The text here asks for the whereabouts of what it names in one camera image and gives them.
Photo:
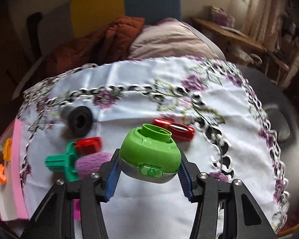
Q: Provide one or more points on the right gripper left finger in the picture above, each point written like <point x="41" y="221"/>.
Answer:
<point x="110" y="172"/>

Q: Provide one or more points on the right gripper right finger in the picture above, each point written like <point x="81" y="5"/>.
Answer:
<point x="188" y="177"/>

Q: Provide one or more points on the purple patterned egg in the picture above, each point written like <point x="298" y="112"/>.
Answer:
<point x="91" y="163"/>

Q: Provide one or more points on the magenta plastic spool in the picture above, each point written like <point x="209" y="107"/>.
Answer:
<point x="76" y="209"/>

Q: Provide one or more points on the red puzzle piece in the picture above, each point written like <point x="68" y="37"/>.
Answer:
<point x="88" y="145"/>

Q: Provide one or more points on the green plastic mould cylinder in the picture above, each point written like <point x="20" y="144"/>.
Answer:
<point x="64" y="163"/>

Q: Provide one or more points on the shiny red capsule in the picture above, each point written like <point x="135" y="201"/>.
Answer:
<point x="179" y="131"/>

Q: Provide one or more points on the green white plug nightlight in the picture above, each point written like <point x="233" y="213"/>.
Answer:
<point x="150" y="154"/>

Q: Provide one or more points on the black lens cap cylinder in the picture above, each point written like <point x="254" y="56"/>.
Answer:
<point x="79" y="119"/>

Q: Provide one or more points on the yellow plastic toy piece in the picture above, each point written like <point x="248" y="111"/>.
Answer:
<point x="7" y="151"/>

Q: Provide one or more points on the orange plastic block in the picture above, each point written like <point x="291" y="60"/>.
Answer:
<point x="3" y="177"/>

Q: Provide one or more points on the white floral embroidered tablecloth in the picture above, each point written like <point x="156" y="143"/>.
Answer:
<point x="233" y="137"/>

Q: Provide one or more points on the pink rimmed white box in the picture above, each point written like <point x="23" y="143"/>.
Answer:
<point x="12" y="203"/>

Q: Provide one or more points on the black cushion seat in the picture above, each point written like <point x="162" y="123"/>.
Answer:
<point x="283" y="121"/>

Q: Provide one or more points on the rust orange quilted blanket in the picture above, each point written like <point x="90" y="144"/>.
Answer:
<point x="111" y="44"/>

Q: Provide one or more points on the wooden side table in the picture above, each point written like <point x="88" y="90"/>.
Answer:
<point x="226" y="36"/>

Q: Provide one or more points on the pale pink duvet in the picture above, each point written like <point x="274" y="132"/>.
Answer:
<point x="173" y="38"/>

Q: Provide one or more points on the purple gift box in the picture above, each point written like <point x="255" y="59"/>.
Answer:
<point x="218" y="16"/>

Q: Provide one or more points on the grey yellow blue headboard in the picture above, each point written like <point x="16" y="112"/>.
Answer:
<point x="79" y="18"/>

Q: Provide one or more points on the white curtain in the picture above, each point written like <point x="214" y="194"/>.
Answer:
<point x="263" y="21"/>

